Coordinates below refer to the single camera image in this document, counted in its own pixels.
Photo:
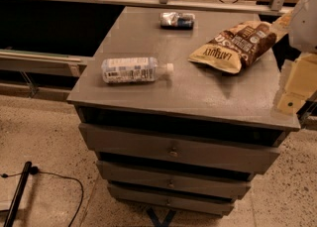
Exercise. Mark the redbull can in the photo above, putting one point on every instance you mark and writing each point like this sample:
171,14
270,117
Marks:
176,20

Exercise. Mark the grey drawer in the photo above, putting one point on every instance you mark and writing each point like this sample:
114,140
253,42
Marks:
223,156
170,200
173,180

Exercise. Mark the black pole on floor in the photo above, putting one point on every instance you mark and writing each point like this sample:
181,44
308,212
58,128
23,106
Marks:
14,206

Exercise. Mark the bottom grey drawer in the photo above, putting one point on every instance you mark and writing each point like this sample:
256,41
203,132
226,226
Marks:
170,200

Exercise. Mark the middle grey drawer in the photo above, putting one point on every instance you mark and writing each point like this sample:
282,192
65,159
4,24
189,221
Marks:
173,180

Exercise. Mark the top grey drawer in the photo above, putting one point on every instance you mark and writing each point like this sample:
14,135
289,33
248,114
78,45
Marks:
223,156

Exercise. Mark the grey drawer cabinet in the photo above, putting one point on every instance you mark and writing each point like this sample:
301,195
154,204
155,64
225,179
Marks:
197,103

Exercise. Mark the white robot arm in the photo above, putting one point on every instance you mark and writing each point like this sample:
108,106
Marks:
302,28

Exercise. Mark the clear plastic water bottle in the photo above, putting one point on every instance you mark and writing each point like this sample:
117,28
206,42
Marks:
134,69

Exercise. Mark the low metal shelf rail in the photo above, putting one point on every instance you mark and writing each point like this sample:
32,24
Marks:
41,63

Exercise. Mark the yellow brown chip bag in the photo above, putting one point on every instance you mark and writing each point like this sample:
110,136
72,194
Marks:
240,46

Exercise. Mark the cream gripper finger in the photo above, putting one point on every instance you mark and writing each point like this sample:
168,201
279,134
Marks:
298,82

